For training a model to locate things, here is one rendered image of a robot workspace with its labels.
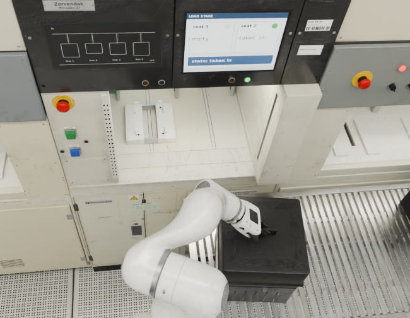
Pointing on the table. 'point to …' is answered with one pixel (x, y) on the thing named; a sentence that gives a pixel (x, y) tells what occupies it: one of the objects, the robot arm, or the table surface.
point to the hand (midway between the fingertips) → (262, 229)
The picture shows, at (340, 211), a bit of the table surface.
